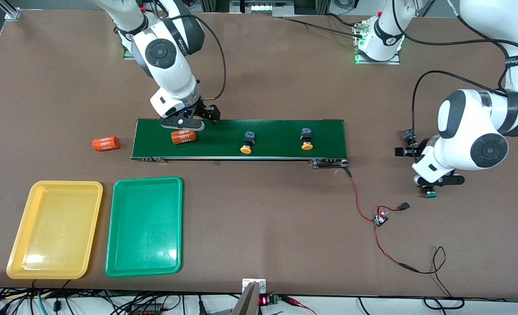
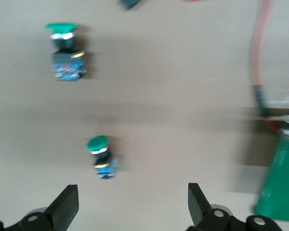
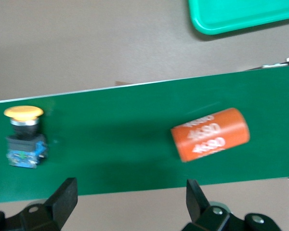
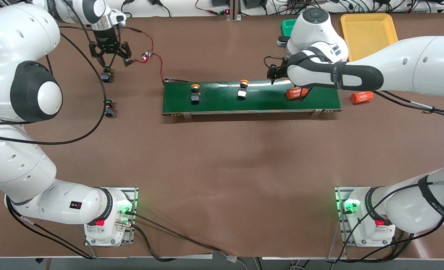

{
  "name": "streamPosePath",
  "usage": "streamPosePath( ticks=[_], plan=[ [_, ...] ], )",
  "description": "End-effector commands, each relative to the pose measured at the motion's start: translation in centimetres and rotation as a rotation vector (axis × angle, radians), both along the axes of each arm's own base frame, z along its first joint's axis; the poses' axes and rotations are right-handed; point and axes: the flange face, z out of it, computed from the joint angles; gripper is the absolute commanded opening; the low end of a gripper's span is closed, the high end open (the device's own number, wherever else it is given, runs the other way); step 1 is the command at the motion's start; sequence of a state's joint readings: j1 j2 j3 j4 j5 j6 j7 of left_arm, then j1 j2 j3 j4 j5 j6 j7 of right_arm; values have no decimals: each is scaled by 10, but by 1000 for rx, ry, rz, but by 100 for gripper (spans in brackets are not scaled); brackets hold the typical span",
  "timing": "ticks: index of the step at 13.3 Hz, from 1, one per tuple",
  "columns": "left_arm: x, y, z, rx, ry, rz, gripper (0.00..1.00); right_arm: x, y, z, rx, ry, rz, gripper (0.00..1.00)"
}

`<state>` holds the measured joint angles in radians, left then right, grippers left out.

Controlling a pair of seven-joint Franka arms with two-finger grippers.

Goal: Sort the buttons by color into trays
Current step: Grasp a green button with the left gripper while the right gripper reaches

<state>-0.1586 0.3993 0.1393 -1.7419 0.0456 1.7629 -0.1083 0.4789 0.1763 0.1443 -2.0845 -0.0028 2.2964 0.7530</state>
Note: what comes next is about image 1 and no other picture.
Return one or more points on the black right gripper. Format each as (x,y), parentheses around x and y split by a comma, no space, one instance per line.
(203,112)

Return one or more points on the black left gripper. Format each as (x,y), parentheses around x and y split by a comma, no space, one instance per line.
(417,151)

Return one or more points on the green mushroom push button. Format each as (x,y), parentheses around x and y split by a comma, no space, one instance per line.
(430,194)
(409,134)

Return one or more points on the orange cylinder white 4680 print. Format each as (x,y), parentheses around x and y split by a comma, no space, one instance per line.
(106,143)
(184,139)

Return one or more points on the yellow mushroom push button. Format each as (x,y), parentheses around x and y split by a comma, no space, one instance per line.
(247,143)
(307,141)

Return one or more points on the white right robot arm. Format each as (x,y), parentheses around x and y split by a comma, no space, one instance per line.
(171,70)

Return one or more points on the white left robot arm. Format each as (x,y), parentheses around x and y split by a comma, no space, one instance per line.
(464,127)

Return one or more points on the red lead with black plug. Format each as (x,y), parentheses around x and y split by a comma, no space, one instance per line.
(404,206)

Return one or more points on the green conveyor belt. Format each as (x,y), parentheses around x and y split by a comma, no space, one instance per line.
(276,131)

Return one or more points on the small controller circuit board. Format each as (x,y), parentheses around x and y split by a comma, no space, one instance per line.
(381,219)

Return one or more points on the white light unit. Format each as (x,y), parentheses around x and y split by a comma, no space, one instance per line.
(261,7)

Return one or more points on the green plastic tray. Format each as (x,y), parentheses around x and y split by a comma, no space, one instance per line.
(145,227)

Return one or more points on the red black clip lead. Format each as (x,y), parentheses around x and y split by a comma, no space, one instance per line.
(296,302)

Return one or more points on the module with red digits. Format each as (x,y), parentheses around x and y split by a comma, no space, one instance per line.
(267,300)

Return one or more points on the yellow plastic tray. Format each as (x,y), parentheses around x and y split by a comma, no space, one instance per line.
(53,227)

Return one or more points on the black power strip red switches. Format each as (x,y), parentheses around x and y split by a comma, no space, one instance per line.
(147,309)

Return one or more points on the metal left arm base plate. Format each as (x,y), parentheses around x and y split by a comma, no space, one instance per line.
(394,61)

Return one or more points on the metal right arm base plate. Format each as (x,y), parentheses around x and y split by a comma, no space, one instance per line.
(127,56)

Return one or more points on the grey metal camera bracket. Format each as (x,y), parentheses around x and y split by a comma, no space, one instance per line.
(248,302)

